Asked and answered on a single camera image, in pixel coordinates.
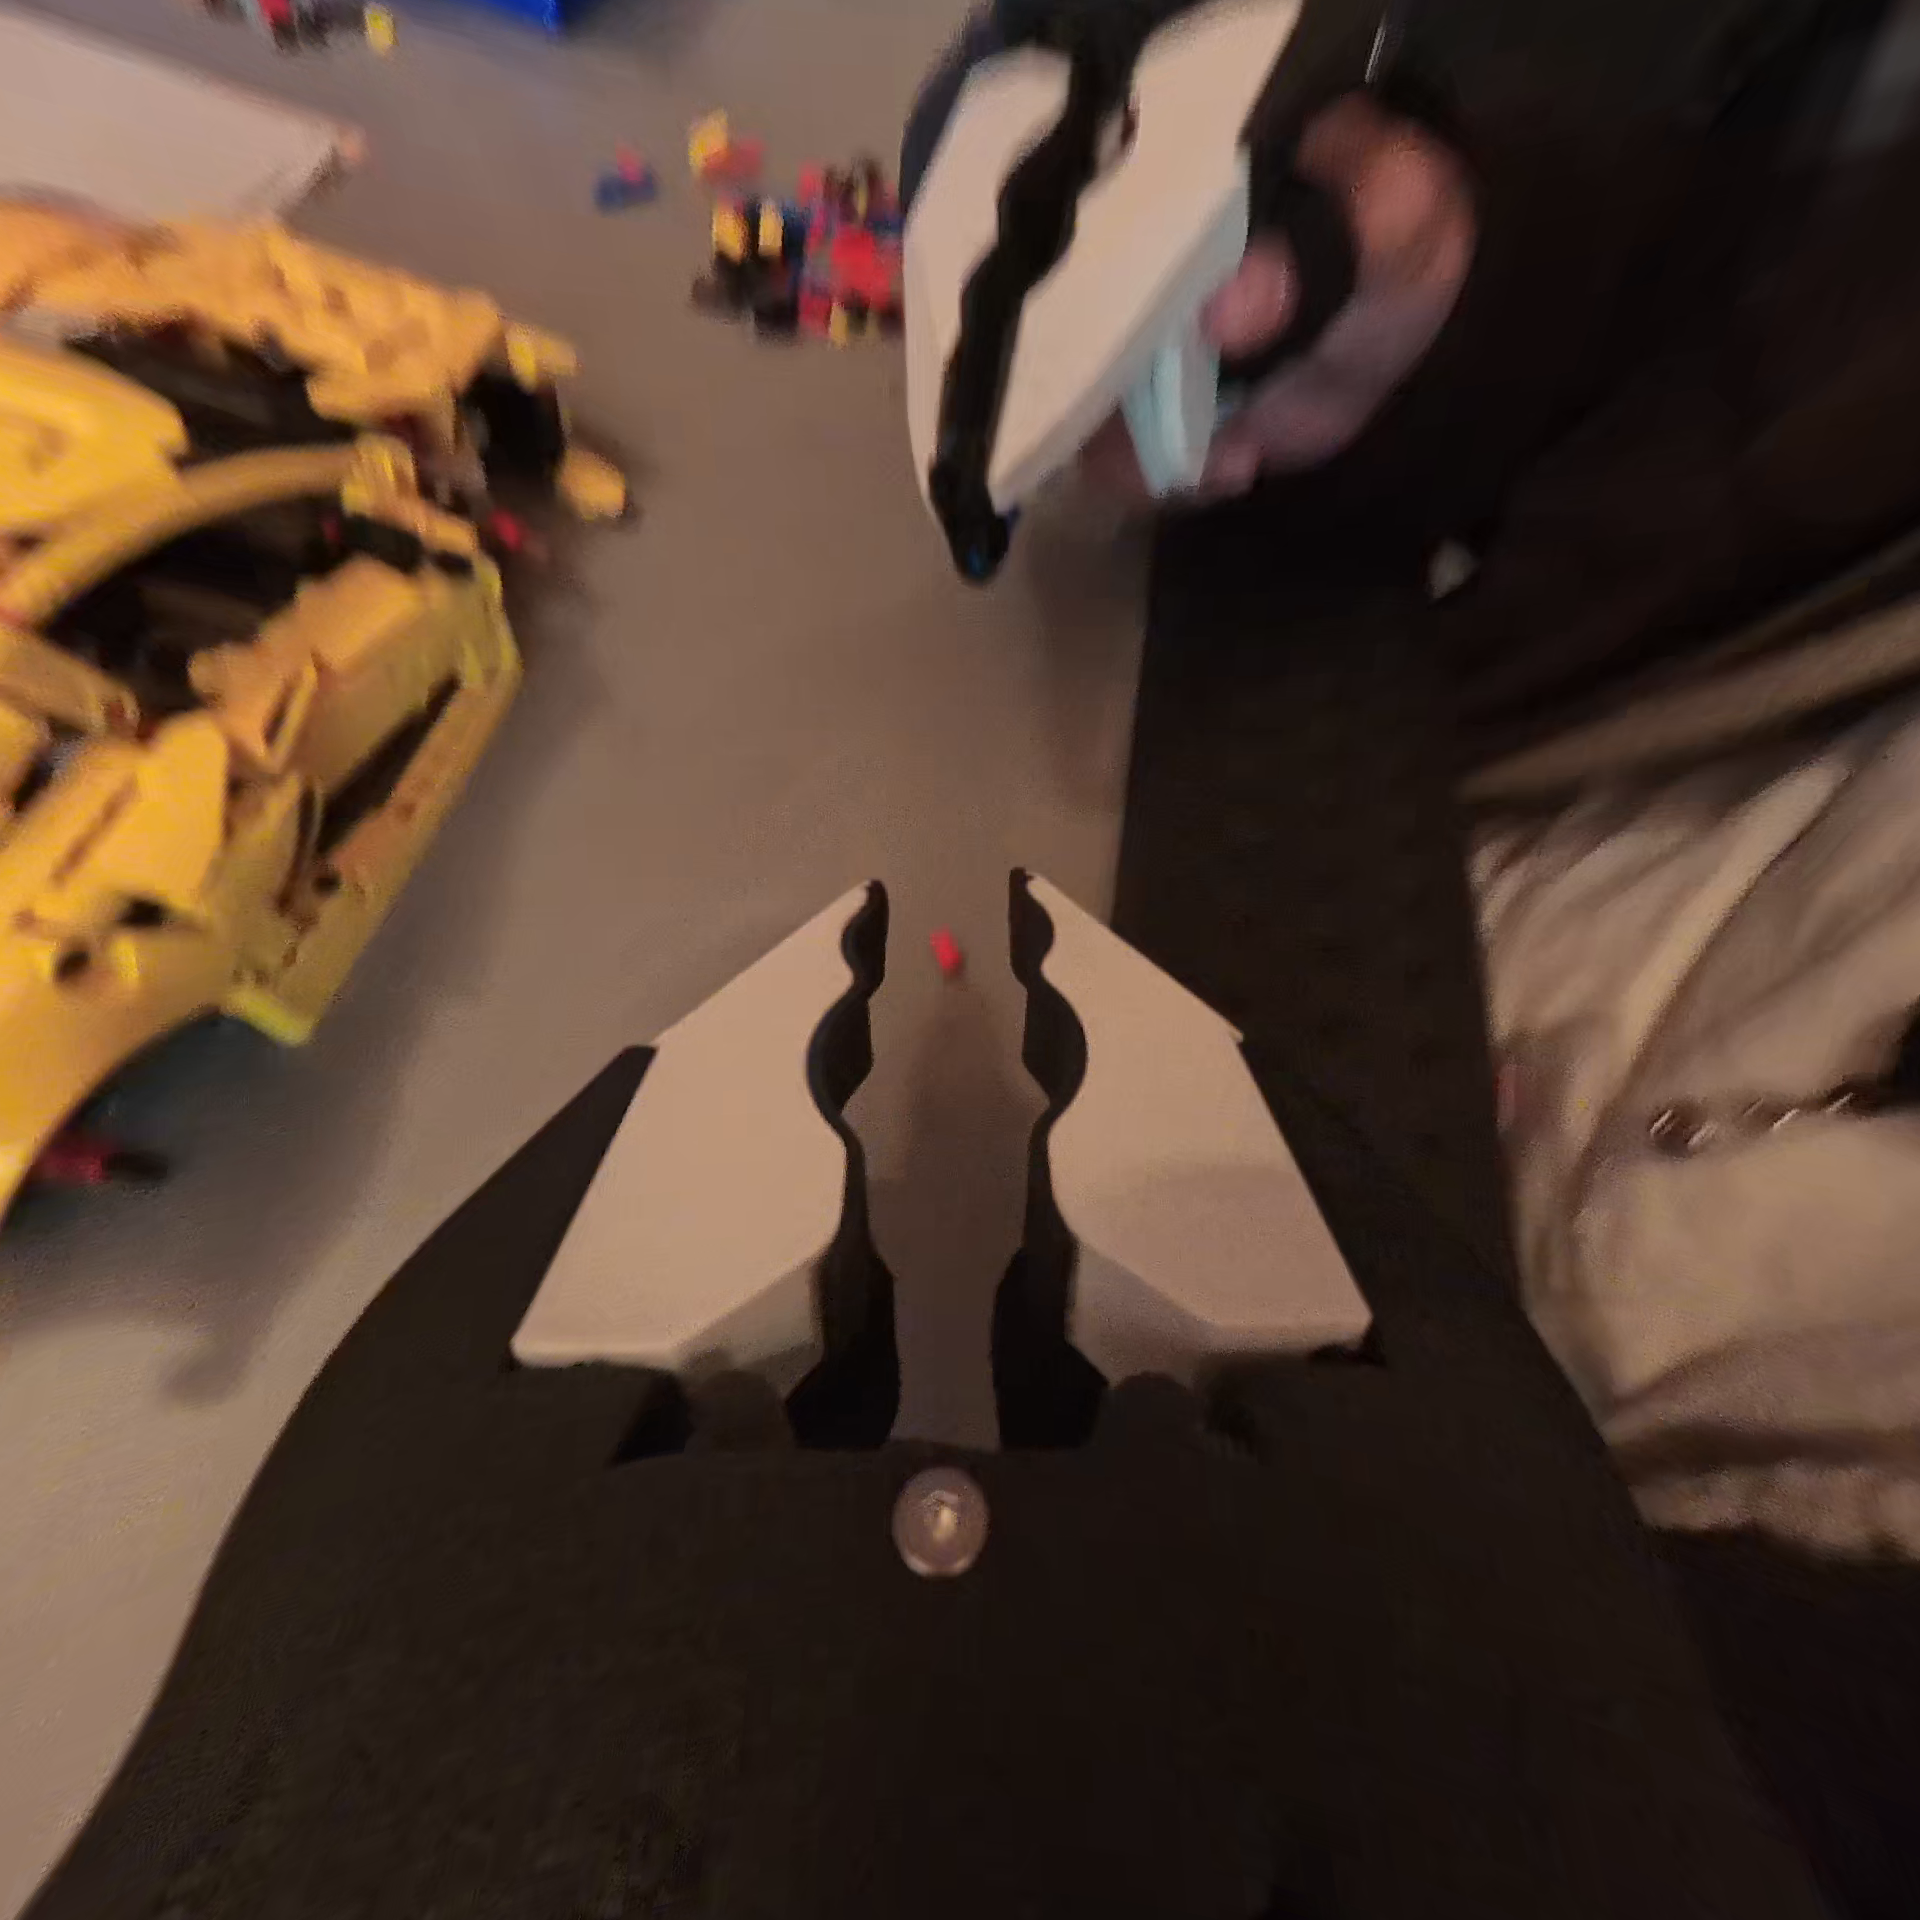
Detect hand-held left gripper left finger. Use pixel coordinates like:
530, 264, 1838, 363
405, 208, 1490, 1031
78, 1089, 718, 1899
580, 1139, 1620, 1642
510, 879, 903, 1450

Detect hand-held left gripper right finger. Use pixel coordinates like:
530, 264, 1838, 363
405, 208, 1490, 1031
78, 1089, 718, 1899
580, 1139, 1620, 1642
989, 867, 1374, 1452

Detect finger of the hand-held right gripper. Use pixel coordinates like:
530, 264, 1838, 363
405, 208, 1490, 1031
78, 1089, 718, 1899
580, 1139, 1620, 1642
896, 37, 1087, 520
983, 0, 1296, 513

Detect black brick beam piece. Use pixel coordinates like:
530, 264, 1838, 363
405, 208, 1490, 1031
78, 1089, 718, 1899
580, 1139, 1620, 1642
927, 463, 1024, 588

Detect yellow toy brick car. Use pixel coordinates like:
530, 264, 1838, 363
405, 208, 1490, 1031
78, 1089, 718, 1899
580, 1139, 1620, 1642
0, 192, 636, 1221

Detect instruction booklet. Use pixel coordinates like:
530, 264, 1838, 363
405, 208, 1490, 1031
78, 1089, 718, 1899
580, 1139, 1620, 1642
0, 12, 370, 223

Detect grey desk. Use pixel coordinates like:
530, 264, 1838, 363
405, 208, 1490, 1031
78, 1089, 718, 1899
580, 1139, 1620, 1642
0, 0, 1162, 1920

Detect person's right hand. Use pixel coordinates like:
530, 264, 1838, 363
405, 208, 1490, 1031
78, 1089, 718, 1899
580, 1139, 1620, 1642
1200, 90, 1484, 501

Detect pile of mixed small bricks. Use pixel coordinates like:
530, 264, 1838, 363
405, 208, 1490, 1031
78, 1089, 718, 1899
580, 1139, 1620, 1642
591, 106, 912, 353

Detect perforated grey panel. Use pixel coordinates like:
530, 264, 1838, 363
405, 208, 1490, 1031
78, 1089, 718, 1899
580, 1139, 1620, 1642
1107, 491, 1520, 1356

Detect scattered black brick pins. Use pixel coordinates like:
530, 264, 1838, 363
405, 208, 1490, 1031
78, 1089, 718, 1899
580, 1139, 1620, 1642
202, 0, 399, 57

